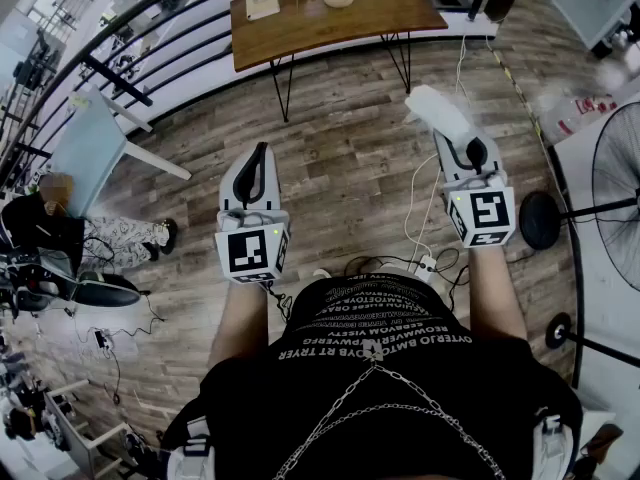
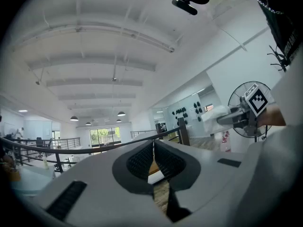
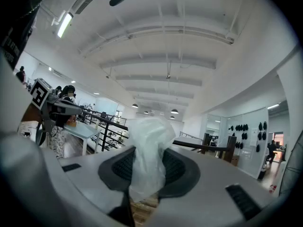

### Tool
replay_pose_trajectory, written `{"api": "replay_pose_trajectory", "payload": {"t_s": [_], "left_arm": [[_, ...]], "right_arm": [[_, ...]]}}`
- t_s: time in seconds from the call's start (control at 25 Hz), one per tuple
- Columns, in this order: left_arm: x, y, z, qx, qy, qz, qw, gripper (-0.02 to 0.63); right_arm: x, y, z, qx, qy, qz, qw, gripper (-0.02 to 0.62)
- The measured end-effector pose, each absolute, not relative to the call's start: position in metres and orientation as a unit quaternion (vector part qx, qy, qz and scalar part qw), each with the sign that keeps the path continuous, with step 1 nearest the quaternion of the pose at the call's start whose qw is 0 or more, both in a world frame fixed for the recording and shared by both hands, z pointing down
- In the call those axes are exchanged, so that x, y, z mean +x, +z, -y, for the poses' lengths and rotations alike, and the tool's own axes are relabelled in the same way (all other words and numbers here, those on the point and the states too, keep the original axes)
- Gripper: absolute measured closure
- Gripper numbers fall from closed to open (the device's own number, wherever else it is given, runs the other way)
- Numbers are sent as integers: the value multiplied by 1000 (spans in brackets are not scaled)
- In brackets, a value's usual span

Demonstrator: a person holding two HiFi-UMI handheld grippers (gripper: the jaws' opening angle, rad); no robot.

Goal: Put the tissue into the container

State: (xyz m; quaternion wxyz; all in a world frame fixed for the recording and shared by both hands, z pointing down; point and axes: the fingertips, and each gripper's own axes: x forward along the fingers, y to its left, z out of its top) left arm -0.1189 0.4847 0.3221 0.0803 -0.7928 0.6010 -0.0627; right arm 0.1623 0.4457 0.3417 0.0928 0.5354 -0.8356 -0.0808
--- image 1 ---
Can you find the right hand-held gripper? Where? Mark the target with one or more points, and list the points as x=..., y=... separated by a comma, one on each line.
x=487, y=213

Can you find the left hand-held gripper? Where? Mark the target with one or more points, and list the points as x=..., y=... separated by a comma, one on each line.
x=247, y=255

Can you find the white tissue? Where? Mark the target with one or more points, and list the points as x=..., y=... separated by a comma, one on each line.
x=440, y=110

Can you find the person's left forearm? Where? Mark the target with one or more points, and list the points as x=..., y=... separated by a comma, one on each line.
x=240, y=323

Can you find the person's right forearm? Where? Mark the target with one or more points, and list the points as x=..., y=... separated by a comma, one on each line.
x=495, y=293

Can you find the clear plastic bag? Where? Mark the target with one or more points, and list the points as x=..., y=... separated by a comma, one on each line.
x=570, y=115

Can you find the white power strip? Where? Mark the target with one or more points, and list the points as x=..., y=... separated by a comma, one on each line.
x=426, y=267

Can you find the black standing fan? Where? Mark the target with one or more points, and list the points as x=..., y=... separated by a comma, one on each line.
x=615, y=203

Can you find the black metal railing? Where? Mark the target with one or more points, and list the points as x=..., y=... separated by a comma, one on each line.
x=115, y=73

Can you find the wooden table with black legs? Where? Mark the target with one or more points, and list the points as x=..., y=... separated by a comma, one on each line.
x=340, y=25

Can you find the black stool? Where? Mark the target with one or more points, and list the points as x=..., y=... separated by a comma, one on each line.
x=102, y=290

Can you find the black stand with round base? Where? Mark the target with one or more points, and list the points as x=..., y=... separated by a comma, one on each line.
x=560, y=332

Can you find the white cabinet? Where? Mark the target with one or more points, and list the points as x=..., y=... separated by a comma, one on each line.
x=590, y=3

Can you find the person's black printed shirt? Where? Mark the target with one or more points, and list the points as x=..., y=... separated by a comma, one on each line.
x=380, y=408

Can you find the white metal rack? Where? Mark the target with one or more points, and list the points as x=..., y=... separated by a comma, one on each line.
x=75, y=428

